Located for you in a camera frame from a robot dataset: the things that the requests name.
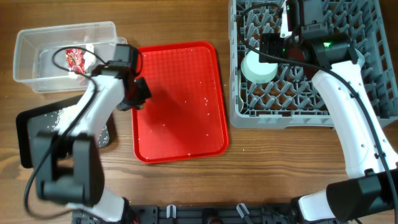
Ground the green bowl with rice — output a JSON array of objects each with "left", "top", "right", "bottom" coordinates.
[{"left": 241, "top": 51, "right": 278, "bottom": 84}]

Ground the white tissue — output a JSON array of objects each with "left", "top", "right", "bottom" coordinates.
[{"left": 68, "top": 44, "right": 96, "bottom": 79}]

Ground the red snack wrapper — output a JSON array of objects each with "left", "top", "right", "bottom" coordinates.
[{"left": 65, "top": 49, "right": 85, "bottom": 74}]

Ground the white plastic spoon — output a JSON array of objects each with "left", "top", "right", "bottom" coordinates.
[{"left": 238, "top": 70, "right": 247, "bottom": 112}]

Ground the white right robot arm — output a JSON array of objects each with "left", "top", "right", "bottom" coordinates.
[{"left": 259, "top": 34, "right": 397, "bottom": 222}]

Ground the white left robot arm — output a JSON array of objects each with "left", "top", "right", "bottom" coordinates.
[{"left": 24, "top": 63, "right": 151, "bottom": 223}]

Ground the grey dishwasher rack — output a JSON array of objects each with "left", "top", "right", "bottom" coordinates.
[{"left": 228, "top": 0, "right": 397, "bottom": 129}]

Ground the red serving tray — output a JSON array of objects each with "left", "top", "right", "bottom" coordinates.
[{"left": 131, "top": 41, "right": 229, "bottom": 164}]

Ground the clear plastic bin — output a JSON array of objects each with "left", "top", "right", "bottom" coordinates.
[{"left": 13, "top": 21, "right": 127, "bottom": 93}]

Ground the black tray bin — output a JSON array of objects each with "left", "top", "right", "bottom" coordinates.
[{"left": 16, "top": 95, "right": 111, "bottom": 169}]

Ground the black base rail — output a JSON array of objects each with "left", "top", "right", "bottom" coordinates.
[{"left": 71, "top": 202, "right": 299, "bottom": 224}]

